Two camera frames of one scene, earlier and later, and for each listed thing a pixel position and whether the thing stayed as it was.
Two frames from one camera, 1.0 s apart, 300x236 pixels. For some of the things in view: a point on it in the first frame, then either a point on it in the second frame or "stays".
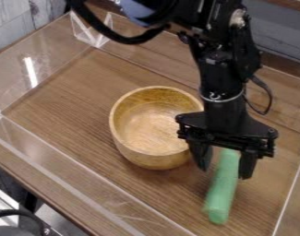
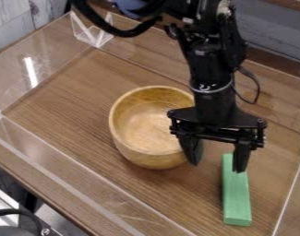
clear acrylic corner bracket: x=87 y=32 stays
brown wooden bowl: x=146 y=129 stays
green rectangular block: x=222 y=183 -> x=237 y=197
